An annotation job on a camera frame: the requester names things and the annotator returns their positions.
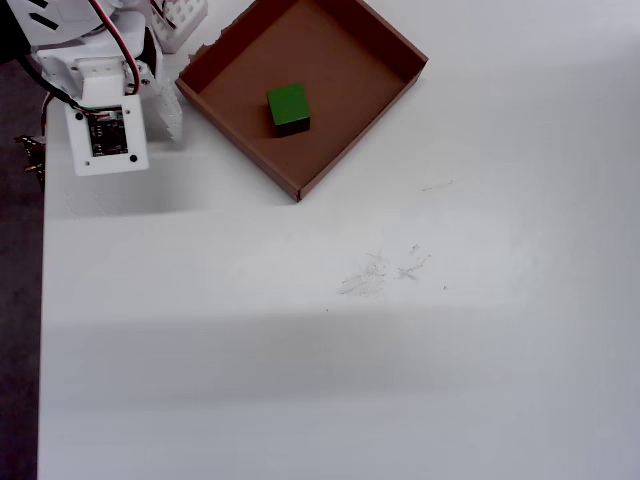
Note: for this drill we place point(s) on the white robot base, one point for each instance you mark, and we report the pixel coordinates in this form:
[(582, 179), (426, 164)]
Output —
[(182, 15)]

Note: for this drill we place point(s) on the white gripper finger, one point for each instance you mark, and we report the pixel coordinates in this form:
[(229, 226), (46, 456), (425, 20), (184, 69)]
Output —
[(167, 105)]

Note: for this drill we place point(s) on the white camera mount with board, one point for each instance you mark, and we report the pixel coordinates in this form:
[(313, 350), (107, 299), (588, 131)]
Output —
[(82, 150)]

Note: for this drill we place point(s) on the metal table clamp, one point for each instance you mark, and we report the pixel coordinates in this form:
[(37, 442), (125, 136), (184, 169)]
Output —
[(32, 155)]

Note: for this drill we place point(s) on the green cube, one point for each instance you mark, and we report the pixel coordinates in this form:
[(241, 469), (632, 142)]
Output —
[(287, 105)]

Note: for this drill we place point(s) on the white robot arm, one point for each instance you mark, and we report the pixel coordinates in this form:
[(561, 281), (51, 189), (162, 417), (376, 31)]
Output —
[(65, 17)]

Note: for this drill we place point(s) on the brown cardboard box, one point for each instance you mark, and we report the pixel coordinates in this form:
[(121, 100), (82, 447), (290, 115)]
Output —
[(350, 50)]

